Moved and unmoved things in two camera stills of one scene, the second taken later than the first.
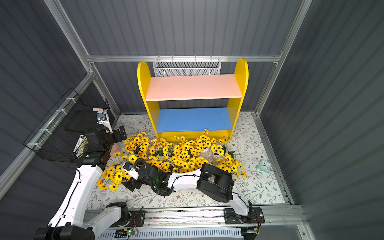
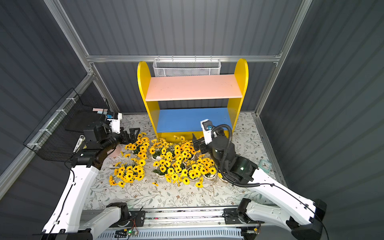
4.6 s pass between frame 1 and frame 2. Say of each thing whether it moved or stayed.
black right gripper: moved
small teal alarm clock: stayed
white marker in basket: stayed
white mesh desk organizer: stayed
